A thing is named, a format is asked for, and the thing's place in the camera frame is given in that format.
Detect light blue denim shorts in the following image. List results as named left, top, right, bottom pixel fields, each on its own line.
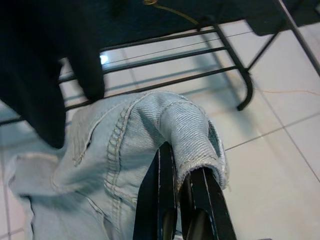
left=7, top=91, right=232, bottom=240

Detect plain black t-shirt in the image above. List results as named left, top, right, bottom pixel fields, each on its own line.
left=0, top=0, right=106, bottom=150

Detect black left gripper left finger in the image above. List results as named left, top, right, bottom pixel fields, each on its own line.
left=131, top=144, right=180, bottom=240

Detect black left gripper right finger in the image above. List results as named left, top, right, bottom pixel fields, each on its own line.
left=179, top=167, right=237, bottom=240

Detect black metal clothes rack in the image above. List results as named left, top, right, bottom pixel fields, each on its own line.
left=0, top=0, right=320, bottom=126

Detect black floor mat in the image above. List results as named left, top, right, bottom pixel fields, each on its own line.
left=94, top=0, right=320, bottom=51

